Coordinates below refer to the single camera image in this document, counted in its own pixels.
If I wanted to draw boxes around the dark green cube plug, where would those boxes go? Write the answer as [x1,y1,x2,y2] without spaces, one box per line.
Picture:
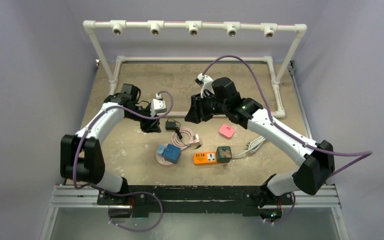
[215,146,233,164]

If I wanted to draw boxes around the pink round socket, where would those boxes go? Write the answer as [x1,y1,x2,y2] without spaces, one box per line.
[155,152,175,167]

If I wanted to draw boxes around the pink small charger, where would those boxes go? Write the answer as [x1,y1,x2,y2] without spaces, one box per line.
[218,124,236,139]

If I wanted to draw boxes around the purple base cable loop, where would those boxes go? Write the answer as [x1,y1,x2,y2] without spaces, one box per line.
[108,191,164,232]

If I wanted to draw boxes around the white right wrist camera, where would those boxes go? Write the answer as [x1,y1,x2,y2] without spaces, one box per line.
[195,73,214,99]

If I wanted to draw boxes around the pink power cord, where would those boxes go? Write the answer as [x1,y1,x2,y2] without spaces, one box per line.
[171,127,203,149]

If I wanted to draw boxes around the blue cube socket adapter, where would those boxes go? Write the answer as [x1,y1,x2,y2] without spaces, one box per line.
[162,144,182,164]

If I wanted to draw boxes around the orange power strip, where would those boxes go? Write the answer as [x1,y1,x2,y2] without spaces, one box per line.
[193,151,218,166]

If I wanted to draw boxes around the light blue USB charger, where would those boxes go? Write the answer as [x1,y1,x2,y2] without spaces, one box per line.
[156,144,166,156]

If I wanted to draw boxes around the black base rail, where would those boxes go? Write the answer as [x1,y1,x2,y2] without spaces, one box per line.
[97,185,293,218]

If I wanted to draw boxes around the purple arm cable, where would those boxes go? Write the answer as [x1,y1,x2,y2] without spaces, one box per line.
[201,54,373,176]
[72,91,175,190]

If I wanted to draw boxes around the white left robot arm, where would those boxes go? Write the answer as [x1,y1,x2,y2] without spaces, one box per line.
[60,83,169,205]

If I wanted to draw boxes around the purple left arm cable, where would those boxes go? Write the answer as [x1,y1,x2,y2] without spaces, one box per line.
[72,91,175,190]

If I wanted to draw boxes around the white power strip cord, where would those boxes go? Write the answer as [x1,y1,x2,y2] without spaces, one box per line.
[231,135,267,160]

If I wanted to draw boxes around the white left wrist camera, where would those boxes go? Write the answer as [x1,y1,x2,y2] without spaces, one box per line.
[150,93,167,117]

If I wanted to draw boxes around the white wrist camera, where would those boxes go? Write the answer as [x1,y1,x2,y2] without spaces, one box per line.
[195,73,214,99]
[150,93,167,117]

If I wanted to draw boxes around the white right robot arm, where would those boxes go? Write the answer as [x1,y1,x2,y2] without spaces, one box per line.
[184,74,335,204]

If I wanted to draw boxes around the black power adapter with cord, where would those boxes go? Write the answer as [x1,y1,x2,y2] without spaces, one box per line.
[165,118,183,140]

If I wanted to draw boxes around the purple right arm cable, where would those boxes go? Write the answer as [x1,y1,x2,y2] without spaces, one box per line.
[201,54,373,176]

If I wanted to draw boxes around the white PVC pipe frame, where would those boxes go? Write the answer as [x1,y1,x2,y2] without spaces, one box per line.
[82,20,308,118]

